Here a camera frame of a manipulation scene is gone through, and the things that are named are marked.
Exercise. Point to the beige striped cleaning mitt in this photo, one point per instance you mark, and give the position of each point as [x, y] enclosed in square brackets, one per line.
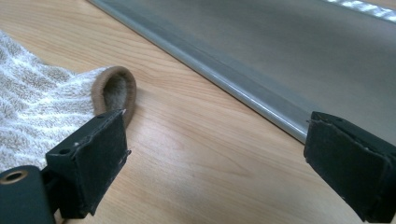
[37, 102]

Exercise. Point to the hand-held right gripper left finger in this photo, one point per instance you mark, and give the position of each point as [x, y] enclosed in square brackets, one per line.
[93, 161]

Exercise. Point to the grey two-tier rack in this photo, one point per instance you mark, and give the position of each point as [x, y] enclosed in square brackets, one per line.
[295, 53]

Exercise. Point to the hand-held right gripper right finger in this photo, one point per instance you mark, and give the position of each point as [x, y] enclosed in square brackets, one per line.
[351, 165]

